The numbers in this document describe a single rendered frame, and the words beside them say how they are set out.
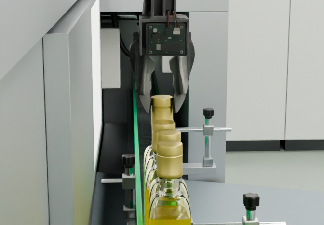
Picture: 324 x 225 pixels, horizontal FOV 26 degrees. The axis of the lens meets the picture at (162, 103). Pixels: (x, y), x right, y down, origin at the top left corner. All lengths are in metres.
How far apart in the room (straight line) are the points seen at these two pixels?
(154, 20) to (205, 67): 0.99
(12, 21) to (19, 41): 0.03
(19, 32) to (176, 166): 0.47
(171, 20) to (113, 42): 1.09
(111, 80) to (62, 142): 1.28
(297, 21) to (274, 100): 0.56
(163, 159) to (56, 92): 0.19
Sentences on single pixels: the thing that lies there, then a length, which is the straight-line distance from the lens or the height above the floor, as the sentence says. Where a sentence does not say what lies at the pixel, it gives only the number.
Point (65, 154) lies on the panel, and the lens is 0.83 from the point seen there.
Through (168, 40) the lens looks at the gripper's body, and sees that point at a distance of 1.01.
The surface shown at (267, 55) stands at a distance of 4.84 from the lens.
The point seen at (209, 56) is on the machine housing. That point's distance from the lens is 1.98.
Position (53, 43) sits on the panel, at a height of 1.31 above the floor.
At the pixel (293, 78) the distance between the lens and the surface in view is 4.91.
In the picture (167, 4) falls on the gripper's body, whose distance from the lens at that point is 1.02.
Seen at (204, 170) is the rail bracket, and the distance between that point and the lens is 1.83.
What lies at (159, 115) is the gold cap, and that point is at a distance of 1.08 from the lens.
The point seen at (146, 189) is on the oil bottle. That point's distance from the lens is 1.05.
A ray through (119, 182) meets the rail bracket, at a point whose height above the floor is 0.96.
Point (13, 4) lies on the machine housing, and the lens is 0.48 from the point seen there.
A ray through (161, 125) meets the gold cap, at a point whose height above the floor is 1.16.
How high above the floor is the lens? 1.42
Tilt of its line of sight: 13 degrees down
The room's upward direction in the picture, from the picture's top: straight up
